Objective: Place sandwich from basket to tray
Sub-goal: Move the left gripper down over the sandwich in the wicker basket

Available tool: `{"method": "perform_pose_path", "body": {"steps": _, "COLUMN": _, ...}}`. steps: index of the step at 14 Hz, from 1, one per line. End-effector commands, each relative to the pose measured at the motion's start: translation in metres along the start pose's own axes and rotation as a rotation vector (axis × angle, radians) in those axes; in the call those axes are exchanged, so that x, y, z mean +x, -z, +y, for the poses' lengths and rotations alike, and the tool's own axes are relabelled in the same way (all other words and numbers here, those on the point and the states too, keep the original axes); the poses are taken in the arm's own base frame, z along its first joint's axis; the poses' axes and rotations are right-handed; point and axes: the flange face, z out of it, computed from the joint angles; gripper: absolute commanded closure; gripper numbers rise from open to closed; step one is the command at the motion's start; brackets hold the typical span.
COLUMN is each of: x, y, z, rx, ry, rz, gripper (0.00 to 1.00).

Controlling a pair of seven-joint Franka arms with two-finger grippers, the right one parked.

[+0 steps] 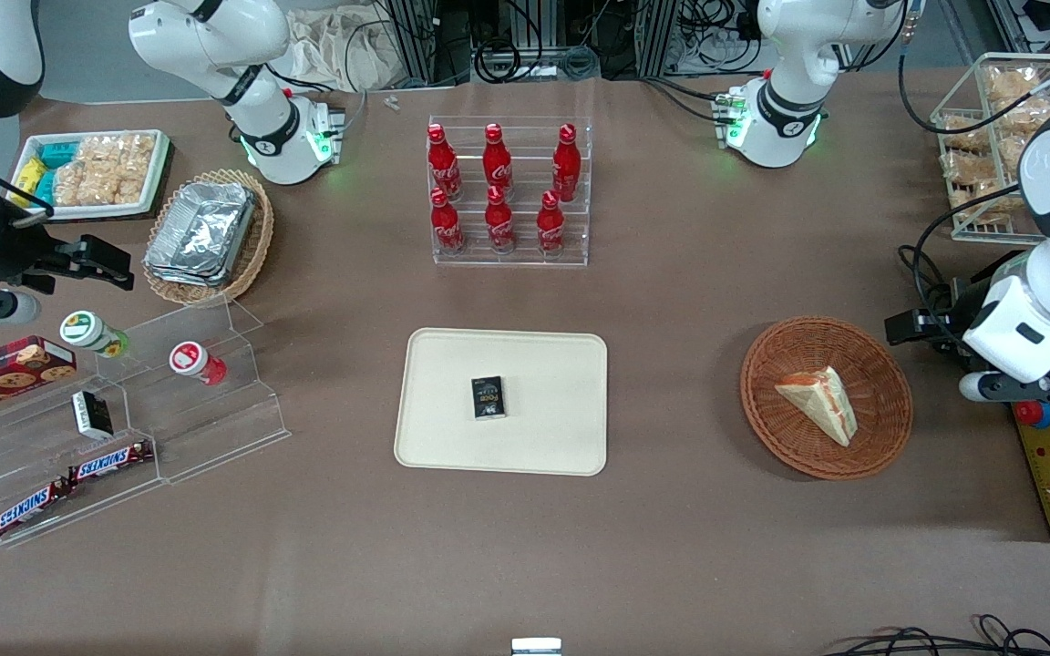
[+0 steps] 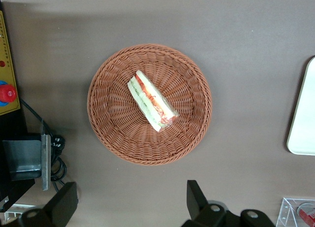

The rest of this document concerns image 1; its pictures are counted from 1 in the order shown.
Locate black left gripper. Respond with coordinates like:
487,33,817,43
885,307,979,348

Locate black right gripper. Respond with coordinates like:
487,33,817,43
0,210,137,294

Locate triangle sandwich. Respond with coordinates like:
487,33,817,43
774,366,857,448

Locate white rectangular snack tray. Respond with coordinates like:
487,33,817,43
10,129,171,222

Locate foil containers in basket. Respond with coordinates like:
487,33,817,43
142,168,275,307

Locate brown round wicker basket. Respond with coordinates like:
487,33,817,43
740,315,914,481

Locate beige plastic tray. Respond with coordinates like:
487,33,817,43
394,327,609,477

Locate green drink bottle white lid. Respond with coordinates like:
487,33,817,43
59,310,130,359

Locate clear rice cracker bags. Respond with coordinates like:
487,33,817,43
53,133,158,207

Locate silver foil container stack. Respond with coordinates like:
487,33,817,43
143,180,258,289

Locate yellow snack packet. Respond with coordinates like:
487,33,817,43
13,157,48,207

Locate red drink bottle white lid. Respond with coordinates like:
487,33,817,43
169,340,228,386

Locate red cookie box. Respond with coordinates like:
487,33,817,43
0,335,78,423

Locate small black white box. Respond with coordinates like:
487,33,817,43
71,390,115,441

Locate clear bagged cracker snack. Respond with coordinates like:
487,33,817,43
942,150,1000,188
941,114,993,153
985,66,1044,103
994,96,1050,136

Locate clear acrylic step shelf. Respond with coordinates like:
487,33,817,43
0,296,293,549

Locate Snickers chocolate bar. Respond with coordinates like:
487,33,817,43
67,440,155,485
0,478,76,538

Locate beige cloth bag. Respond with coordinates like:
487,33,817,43
286,7,404,94

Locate red cola bottle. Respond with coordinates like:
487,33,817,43
536,190,568,257
551,123,582,203
429,187,467,257
482,123,514,198
484,185,517,255
427,123,464,202

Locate small black card box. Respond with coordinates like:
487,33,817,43
471,375,508,422

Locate clear acrylic bottle rack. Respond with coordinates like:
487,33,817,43
427,115,594,268

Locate black table cable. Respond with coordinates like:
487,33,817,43
897,182,1027,365

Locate white wire basket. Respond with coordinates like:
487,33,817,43
930,52,1050,245

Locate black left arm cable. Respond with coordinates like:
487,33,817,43
897,0,1050,138

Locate black floor cables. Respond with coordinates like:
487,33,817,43
839,614,1050,656

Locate aluminium frame rack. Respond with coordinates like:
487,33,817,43
377,0,683,87

